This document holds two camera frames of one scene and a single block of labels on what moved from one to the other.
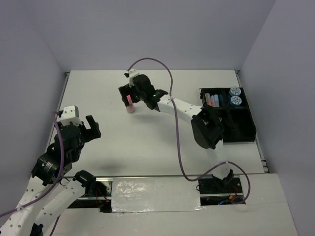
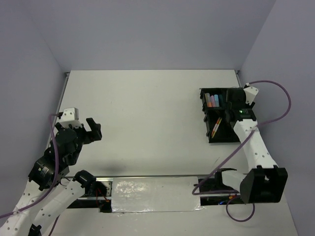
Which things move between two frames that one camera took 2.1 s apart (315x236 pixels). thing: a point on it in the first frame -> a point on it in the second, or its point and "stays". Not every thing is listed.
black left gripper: [94, 132] stays
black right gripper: [126, 90] -> [247, 105]
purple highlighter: [212, 100] stays
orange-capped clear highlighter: [208, 99] stays
